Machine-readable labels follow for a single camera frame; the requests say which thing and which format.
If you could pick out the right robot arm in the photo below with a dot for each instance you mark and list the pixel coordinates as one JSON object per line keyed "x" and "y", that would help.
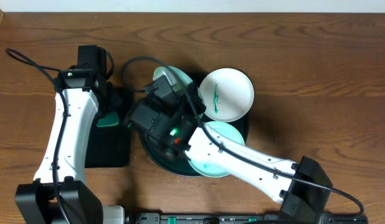
{"x": 301, "y": 188}

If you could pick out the mint green plate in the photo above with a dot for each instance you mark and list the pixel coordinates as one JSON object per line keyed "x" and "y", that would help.
{"x": 226, "y": 130}
{"x": 181, "y": 95}

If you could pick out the white plate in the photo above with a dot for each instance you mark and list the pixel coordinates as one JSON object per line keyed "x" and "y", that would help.
{"x": 228, "y": 94}

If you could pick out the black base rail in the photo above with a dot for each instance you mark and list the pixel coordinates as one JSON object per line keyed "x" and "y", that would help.
{"x": 156, "y": 218}

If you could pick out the rectangular black tray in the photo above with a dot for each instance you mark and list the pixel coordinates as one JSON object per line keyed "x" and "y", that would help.
{"x": 110, "y": 146}

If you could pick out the green sponge cloth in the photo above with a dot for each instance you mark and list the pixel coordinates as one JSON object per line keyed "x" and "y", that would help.
{"x": 109, "y": 120}

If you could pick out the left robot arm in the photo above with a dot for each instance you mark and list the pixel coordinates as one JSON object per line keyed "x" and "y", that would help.
{"x": 58, "y": 192}

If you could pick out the round black tray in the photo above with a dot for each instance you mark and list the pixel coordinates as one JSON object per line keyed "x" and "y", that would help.
{"x": 180, "y": 165}

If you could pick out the mint green plate front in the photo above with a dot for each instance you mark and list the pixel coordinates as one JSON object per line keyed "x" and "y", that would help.
{"x": 226, "y": 130}

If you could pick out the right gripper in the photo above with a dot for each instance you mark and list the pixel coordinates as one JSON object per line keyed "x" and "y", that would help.
{"x": 195, "y": 98}

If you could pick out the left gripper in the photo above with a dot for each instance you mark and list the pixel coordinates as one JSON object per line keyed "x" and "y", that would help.
{"x": 110, "y": 104}

